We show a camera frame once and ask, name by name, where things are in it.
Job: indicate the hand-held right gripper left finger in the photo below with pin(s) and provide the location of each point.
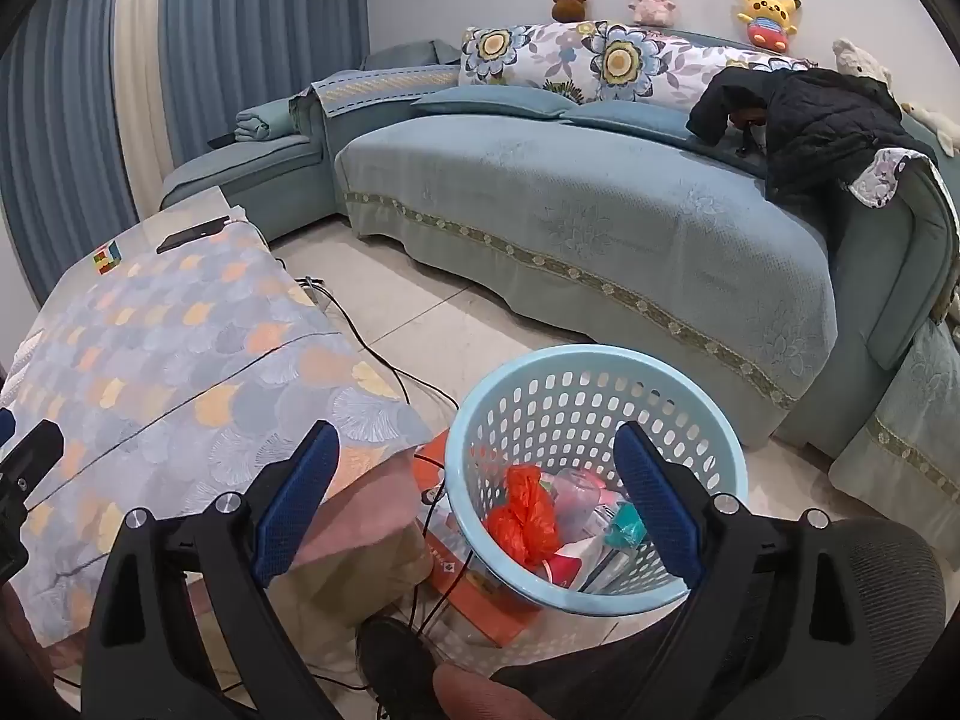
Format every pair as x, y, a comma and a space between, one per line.
294, 504

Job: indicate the blue curtain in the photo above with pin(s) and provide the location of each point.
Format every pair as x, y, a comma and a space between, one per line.
60, 127
262, 37

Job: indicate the person's leg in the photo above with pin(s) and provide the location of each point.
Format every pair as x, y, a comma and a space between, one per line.
472, 694

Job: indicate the black mesh office chair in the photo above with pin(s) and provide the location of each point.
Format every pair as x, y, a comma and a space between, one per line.
900, 600

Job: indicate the orange cardboard box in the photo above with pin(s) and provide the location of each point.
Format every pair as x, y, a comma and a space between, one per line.
480, 600

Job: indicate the white bear plush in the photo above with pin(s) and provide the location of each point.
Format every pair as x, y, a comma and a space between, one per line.
861, 61

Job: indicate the folded blue blanket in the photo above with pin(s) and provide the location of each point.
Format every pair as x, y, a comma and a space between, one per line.
262, 124

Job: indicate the teal plastic wrapper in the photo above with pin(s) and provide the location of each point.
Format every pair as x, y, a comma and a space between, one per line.
626, 525

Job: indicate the black phone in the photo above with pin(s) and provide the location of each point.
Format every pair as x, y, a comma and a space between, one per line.
191, 235

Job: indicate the cream sheer curtain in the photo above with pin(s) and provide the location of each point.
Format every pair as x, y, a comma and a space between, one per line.
142, 67

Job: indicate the white goose plush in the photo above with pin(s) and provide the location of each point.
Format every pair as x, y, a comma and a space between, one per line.
934, 124

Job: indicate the light blue plastic basket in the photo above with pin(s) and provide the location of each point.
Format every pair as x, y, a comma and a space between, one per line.
480, 420

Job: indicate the black shoe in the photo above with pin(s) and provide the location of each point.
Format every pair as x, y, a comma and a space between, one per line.
397, 667

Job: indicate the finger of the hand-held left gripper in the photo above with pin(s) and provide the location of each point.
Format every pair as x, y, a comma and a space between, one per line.
36, 448

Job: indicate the yellow mouse plush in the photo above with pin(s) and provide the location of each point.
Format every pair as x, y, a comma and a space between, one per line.
766, 19

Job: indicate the patterned tablecloth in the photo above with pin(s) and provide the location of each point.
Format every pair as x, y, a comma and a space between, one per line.
187, 345

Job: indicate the blue sofa cushion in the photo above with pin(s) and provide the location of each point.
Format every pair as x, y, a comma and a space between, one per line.
637, 118
487, 100

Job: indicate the floral long pillow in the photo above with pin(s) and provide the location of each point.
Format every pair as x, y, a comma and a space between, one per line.
622, 60

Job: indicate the brown monkey plush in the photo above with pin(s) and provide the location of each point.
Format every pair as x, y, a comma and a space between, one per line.
568, 6

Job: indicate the black padded jacket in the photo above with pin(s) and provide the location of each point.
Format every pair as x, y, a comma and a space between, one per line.
817, 120

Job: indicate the clear plastic bottle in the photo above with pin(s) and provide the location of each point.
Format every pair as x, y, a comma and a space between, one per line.
586, 499

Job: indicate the orange plastic bag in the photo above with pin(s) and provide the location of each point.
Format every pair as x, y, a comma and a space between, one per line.
525, 514

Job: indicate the pink pig plush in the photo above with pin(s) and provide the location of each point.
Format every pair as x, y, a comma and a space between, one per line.
652, 4

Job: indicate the floral lined cloth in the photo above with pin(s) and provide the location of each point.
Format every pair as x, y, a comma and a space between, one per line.
881, 178

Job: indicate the blue fabric sofa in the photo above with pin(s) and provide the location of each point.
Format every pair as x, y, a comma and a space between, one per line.
570, 210

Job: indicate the pink under cloth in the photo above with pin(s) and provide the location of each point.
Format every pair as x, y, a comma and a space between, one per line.
360, 510

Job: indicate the green covered ottoman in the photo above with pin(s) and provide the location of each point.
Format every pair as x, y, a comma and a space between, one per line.
911, 420

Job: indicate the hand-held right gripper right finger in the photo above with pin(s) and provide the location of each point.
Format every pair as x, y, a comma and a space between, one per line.
658, 511

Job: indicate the black remote control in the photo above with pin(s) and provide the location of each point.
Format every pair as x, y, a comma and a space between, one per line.
221, 141

